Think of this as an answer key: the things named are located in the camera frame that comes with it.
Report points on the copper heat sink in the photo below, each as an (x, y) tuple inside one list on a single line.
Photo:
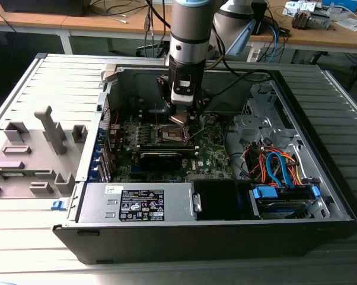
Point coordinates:
[(300, 19)]

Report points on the silver power supply unit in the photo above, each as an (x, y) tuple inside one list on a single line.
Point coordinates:
[(92, 205)]

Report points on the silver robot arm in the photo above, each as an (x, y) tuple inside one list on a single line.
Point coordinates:
[(190, 29)]

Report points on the blue case latch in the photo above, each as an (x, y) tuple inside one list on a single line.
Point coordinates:
[(58, 205)]

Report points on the hard disk blue carrier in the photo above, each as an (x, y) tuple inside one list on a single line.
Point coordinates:
[(267, 194)]

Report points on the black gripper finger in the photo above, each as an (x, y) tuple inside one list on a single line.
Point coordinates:
[(200, 105), (170, 110)]

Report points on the green RAM stick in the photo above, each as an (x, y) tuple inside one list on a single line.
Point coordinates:
[(15, 174)]

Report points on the metal drive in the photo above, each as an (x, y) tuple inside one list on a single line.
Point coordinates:
[(320, 20)]

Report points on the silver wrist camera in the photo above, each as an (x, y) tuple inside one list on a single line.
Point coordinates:
[(181, 95)]

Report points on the blue box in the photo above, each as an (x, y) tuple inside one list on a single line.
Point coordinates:
[(341, 3)]

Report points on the green motherboard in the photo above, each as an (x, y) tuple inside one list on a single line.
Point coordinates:
[(208, 148)]

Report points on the grey parts rack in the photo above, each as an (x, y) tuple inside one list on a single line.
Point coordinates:
[(39, 148)]

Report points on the silver CPU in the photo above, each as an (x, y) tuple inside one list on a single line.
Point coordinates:
[(178, 121)]

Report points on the CPU socket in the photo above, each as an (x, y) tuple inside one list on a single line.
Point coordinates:
[(171, 136)]

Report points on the metal drive cage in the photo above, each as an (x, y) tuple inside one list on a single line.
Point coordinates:
[(252, 123)]

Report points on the black graphics card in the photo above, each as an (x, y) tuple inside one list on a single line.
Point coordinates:
[(160, 161)]

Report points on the black PC case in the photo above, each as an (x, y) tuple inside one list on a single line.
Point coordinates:
[(196, 243)]

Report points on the metal locking lever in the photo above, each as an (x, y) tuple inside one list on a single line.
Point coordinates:
[(196, 132), (156, 114)]

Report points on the wooden desk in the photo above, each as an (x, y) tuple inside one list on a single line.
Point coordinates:
[(315, 37), (33, 22)]

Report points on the black box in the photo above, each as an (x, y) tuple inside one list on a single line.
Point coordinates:
[(42, 7)]

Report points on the black stand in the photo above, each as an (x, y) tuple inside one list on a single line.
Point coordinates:
[(260, 17)]

